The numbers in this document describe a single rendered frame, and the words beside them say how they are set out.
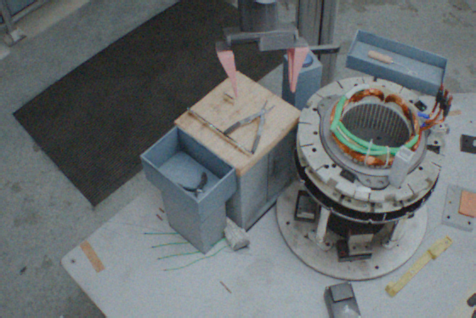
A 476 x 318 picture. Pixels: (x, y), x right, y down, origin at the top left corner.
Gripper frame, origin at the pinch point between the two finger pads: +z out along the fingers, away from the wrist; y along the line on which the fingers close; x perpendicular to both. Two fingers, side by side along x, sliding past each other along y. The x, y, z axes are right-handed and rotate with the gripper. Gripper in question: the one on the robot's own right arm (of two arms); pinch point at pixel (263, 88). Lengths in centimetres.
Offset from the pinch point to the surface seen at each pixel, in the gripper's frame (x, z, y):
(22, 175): 149, 73, -93
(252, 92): 40.3, 13.2, 2.2
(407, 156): 10.3, 18.7, 27.5
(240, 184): 26.4, 28.4, -2.9
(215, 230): 33, 43, -9
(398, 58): 52, 11, 41
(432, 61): 48, 12, 50
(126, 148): 154, 68, -43
